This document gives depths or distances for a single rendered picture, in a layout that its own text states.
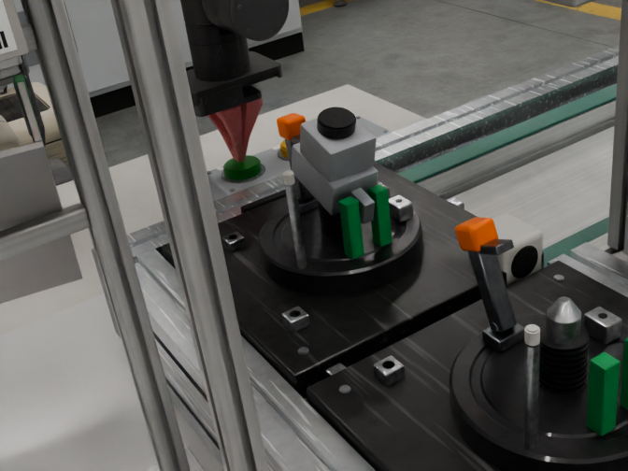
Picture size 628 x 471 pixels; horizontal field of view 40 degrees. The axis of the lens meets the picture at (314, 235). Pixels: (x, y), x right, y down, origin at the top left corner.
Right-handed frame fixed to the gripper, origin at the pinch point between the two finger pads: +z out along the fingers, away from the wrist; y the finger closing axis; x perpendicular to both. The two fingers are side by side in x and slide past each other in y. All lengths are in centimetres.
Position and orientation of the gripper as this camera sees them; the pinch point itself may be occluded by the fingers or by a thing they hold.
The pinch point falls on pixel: (237, 152)
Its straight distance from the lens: 92.0
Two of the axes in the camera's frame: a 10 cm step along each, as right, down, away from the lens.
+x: -5.3, -3.8, 7.6
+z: 1.2, 8.5, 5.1
